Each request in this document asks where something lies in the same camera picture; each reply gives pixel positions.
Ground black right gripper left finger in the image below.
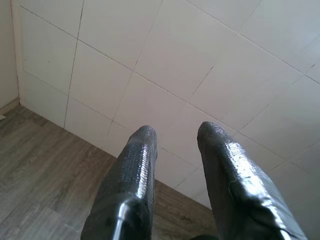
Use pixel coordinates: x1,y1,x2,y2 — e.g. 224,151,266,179
81,124,159,240

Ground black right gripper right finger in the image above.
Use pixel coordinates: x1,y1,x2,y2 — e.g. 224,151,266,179
196,121,308,240

